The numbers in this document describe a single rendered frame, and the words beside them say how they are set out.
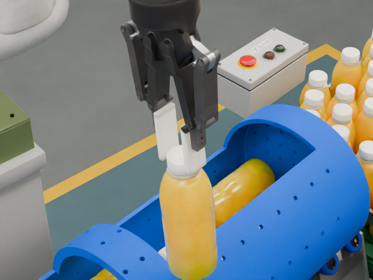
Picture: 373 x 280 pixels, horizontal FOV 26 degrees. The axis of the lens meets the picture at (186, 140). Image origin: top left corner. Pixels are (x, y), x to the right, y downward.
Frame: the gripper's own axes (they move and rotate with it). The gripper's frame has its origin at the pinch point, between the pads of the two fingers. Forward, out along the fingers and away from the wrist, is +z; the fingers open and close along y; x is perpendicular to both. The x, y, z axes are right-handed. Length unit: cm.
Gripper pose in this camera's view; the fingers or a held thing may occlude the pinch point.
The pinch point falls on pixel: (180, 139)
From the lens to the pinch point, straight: 95.6
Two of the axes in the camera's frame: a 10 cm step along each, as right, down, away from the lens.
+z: 0.9, 8.0, 6.0
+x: 7.0, -4.8, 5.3
